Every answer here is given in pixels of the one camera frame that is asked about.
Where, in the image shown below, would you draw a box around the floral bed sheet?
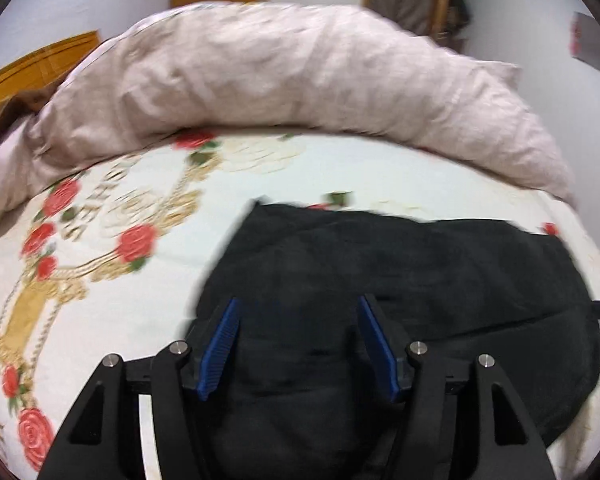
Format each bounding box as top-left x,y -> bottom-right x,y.
0,130 -> 600,476

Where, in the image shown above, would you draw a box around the black garment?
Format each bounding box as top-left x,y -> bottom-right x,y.
194,200 -> 600,480

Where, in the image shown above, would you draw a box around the pink duvet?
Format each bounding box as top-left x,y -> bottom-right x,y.
0,2 -> 577,243

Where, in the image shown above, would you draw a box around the brown cloth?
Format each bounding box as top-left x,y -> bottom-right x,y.
0,89 -> 48,163

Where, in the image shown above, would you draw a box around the dark hanging clothes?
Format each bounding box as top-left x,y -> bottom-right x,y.
439,0 -> 475,54

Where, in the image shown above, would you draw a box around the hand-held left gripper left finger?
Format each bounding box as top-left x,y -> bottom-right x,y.
40,297 -> 242,480

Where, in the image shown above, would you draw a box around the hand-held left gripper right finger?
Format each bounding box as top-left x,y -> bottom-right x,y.
356,295 -> 556,480

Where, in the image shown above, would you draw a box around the white and red wall paper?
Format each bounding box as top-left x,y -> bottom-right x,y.
569,10 -> 600,83

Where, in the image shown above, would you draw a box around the wooden headboard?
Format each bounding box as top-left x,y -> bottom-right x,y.
0,31 -> 102,128

